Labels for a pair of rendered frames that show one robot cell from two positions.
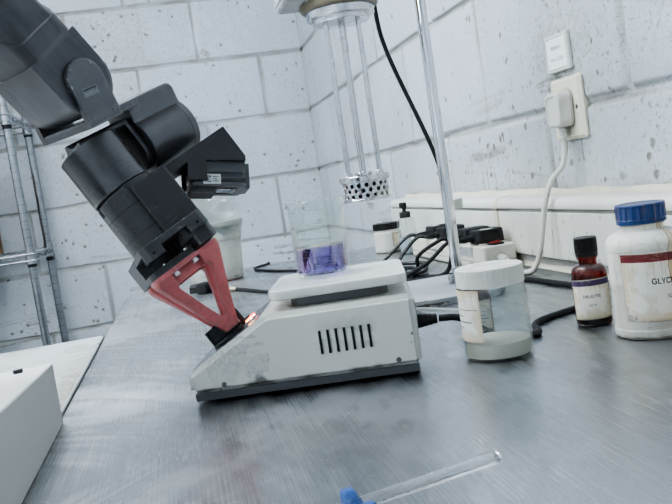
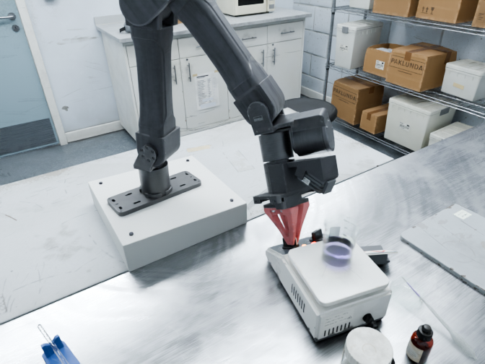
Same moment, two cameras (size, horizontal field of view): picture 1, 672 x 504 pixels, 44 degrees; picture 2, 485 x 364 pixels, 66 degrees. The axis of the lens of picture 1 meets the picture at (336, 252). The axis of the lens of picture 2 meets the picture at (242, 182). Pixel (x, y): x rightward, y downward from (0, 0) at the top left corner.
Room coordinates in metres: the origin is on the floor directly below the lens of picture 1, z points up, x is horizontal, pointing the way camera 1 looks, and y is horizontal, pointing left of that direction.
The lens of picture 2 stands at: (0.46, -0.34, 1.42)
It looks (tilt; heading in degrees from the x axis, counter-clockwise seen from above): 33 degrees down; 69
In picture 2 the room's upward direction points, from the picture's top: 1 degrees counter-clockwise
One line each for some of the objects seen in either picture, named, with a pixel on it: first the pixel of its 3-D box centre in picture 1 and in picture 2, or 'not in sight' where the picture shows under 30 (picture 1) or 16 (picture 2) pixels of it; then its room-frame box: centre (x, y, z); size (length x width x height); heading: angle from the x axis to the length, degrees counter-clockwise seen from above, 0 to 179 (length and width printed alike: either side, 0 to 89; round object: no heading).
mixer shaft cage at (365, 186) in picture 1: (353, 106); not in sight; (1.10, -0.05, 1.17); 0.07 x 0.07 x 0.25
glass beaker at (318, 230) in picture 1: (321, 235); (340, 243); (0.76, 0.01, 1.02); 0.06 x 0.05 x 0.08; 101
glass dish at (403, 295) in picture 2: not in sight; (406, 292); (0.87, -0.04, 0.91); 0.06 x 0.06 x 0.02
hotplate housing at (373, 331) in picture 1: (318, 329); (325, 275); (0.75, 0.03, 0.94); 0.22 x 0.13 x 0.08; 87
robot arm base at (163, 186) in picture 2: not in sight; (154, 178); (0.53, 0.36, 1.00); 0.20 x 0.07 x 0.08; 18
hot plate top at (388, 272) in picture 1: (338, 278); (335, 267); (0.75, 0.00, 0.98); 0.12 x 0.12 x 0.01; 87
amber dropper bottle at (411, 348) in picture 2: not in sight; (421, 341); (0.81, -0.13, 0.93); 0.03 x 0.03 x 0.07
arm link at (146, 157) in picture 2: not in sight; (156, 150); (0.54, 0.36, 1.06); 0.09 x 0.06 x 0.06; 48
